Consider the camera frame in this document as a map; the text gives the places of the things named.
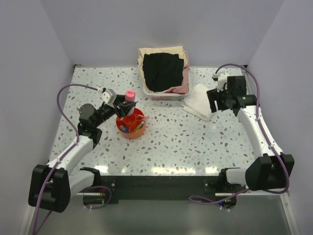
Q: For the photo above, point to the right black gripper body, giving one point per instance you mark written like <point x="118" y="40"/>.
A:
<point x="224" y="102"/>

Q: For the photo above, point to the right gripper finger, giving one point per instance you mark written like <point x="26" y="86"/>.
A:
<point x="214" y="106"/>
<point x="214" y="95"/>

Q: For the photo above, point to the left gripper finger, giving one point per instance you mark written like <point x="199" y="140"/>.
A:
<point x="127" y="105"/>
<point x="122" y="113"/>

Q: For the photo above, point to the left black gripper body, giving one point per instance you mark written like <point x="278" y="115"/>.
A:
<point x="104" y="113"/>

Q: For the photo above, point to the pink cap tube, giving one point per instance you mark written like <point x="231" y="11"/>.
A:
<point x="130" y="96"/>

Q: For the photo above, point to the grey blue cap marker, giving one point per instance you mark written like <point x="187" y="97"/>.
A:
<point x="124" y="129"/>

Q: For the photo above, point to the orange round divided organizer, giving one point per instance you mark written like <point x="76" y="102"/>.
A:
<point x="131" y="122"/>

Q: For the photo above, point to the orange white pen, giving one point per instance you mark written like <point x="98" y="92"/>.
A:
<point x="143" y="117"/>

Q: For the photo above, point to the colourful crayon pack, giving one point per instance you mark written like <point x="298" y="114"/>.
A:
<point x="139" y="126"/>

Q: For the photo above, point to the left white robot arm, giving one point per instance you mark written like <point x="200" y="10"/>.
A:
<point x="51" y="185"/>

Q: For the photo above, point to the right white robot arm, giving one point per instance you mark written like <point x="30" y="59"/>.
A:
<point x="271" y="168"/>

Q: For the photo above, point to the white folded towel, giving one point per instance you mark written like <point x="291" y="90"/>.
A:
<point x="197" y="103"/>

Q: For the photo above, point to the pink folded cloth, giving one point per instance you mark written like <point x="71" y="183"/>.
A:
<point x="184" y="87"/>

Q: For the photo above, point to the white plastic basket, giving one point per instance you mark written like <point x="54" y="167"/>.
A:
<point x="162" y="95"/>

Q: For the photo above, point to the red folded cloth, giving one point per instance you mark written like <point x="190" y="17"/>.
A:
<point x="170" y="92"/>

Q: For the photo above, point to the black folded cloth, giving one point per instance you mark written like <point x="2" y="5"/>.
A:
<point x="162" y="71"/>

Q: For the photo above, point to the beige folded cloth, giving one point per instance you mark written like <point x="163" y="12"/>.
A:
<point x="171" y="50"/>

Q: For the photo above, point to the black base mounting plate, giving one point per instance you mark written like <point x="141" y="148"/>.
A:
<point x="163" y="187"/>

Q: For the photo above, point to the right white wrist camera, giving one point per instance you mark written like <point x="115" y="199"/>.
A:
<point x="221" y="79"/>

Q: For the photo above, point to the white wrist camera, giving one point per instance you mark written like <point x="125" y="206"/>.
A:
<point x="221" y="79"/>
<point x="107" y="95"/>

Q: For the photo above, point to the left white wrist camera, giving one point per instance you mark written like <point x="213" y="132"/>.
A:
<point x="107" y="95"/>

